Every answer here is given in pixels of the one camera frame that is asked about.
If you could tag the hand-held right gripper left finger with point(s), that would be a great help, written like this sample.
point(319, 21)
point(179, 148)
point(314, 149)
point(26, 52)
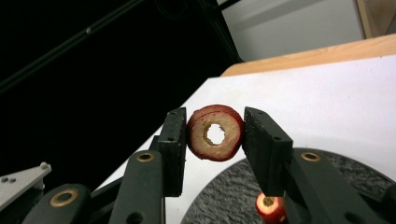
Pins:
point(140, 186)

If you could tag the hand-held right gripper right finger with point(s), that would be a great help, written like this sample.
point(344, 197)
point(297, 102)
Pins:
point(271, 155)

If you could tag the black round plate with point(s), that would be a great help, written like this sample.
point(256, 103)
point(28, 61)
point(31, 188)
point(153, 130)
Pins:
point(230, 193)

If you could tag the red cored hawthorn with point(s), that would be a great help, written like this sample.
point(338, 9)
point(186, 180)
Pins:
point(199, 140)
point(271, 212)

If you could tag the white board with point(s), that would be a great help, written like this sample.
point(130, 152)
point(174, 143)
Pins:
point(311, 109)

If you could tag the black curtain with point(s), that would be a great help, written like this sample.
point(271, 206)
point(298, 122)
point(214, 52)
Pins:
point(93, 109)

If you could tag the wooden table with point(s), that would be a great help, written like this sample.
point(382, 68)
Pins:
point(311, 56)

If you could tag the white cabinet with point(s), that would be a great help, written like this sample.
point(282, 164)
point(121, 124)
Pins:
point(280, 28)

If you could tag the light wooden shelf unit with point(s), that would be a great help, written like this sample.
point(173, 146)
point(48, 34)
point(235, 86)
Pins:
point(379, 15)

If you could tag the black metal frame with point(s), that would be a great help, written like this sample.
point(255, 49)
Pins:
point(93, 28)

